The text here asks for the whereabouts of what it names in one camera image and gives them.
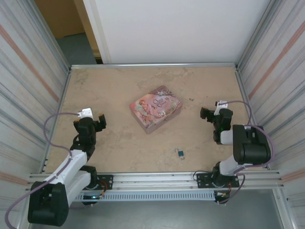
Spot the pink illustrated tin box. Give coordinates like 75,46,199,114
129,85,183,135

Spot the ribbed translucent side panel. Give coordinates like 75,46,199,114
0,0,70,215
239,0,305,203

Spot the brown wooden board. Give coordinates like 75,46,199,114
34,0,100,58

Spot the aluminium table edge rail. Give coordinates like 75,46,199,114
70,62,239,70
234,68,272,170
40,68,72,173

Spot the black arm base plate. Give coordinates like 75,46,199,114
95,175,114,190
195,173,240,189

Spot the long aluminium mounting rail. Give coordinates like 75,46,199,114
25,169,285,193

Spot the grey slotted cable duct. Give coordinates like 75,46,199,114
76,192,217,202

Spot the aluminium upright frame post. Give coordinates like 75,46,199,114
22,0,71,70
237,0,284,69

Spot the white door frame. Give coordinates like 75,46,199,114
82,0,112,64

